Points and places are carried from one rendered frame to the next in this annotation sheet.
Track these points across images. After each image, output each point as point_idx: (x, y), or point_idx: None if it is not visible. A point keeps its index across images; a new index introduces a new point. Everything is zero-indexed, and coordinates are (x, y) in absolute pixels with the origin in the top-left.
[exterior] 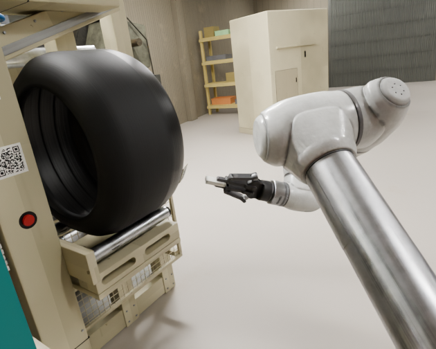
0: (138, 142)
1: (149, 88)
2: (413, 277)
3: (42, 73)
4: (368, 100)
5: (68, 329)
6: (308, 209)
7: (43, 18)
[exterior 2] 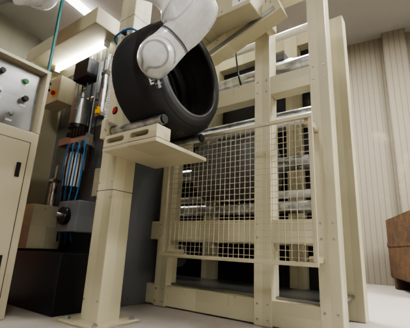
0: (117, 53)
1: (144, 27)
2: None
3: None
4: None
5: (108, 176)
6: (139, 64)
7: (222, 37)
